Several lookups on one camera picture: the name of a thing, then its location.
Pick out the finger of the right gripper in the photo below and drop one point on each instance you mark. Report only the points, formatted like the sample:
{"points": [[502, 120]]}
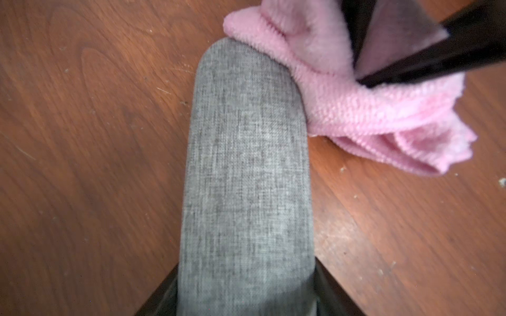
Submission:
{"points": [[357, 14], [477, 39]]}

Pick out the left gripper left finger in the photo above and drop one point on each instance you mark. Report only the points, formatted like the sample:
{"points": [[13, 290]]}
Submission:
{"points": [[163, 301]]}

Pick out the pink microfiber cloth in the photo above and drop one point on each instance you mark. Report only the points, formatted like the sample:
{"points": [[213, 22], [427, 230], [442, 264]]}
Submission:
{"points": [[412, 127]]}

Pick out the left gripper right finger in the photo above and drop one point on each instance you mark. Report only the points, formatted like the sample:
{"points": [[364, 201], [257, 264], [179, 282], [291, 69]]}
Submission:
{"points": [[332, 298]]}

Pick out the grey felt eyeglass case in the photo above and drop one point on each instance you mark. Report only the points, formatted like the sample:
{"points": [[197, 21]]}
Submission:
{"points": [[247, 245]]}

